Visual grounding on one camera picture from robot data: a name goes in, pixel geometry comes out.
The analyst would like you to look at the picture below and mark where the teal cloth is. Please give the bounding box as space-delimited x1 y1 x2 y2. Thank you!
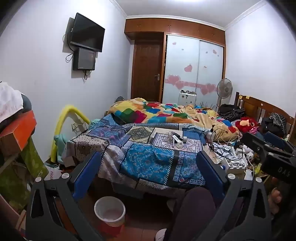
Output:
54 134 68 163

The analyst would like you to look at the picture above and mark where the red plush toy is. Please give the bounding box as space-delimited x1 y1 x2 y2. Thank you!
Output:
235 117 259 133

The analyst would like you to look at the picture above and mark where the white cloth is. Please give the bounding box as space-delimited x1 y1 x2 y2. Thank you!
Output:
0 82 25 123

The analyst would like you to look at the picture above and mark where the colourful checked blanket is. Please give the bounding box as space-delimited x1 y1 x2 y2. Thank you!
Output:
109 98 241 142

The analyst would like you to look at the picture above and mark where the white power strip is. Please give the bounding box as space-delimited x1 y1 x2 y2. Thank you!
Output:
225 160 247 173

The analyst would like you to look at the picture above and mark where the black wall television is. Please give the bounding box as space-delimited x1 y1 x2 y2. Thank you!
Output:
70 13 105 53

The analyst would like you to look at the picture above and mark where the white and red bin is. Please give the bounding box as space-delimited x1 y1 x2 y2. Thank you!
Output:
94 196 126 237

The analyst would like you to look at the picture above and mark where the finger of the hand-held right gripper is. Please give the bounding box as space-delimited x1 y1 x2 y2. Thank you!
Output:
264 132 296 152
242 132 270 154

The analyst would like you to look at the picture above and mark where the brown wooden door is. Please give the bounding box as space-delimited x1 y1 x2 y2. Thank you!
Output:
131 38 164 102

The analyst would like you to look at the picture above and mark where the black patterned clothing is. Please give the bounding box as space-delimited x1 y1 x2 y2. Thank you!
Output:
261 113 289 137

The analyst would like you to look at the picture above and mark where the white shopping bag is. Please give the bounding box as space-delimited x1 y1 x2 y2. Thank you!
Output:
44 164 63 181

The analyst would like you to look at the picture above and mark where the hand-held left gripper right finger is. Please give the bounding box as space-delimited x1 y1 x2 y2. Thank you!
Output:
196 151 272 241

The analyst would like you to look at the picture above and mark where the small black wall monitor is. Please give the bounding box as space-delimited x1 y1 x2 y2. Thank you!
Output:
73 47 96 71

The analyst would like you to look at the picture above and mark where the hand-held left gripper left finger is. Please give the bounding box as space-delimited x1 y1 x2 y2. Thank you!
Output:
25 151 102 241

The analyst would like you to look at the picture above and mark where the standing electric fan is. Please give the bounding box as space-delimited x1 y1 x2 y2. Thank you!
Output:
215 78 233 113

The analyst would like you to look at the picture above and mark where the brown wooden headboard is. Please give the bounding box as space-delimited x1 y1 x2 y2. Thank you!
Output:
233 91 296 139

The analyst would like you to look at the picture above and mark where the tangle of black cables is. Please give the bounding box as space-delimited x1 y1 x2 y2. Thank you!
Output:
208 125 242 161

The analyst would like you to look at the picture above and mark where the green patterned bag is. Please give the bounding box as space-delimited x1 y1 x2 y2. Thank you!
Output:
0 137 49 209

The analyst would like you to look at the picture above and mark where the orange cardboard box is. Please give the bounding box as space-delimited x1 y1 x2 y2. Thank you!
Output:
0 110 37 151

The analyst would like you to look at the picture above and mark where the person's leg in dark trousers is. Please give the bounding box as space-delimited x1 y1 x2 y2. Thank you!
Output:
166 186 216 241

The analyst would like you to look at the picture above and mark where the yellow foam tube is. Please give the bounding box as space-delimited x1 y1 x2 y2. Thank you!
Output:
51 105 90 163

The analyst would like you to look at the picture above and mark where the person's right hand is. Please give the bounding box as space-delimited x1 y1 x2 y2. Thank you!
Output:
268 187 283 215

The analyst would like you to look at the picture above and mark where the black striped bag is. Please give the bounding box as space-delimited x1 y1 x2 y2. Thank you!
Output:
218 104 245 120

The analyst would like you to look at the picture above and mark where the blue patchwork bedspread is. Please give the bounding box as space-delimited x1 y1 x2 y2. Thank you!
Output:
66 113 208 189

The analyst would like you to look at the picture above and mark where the wooden wardrobe with frosted doors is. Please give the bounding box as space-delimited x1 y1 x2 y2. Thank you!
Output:
125 19 226 112

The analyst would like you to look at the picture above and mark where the small white cabinet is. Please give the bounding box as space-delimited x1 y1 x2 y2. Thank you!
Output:
179 91 197 106

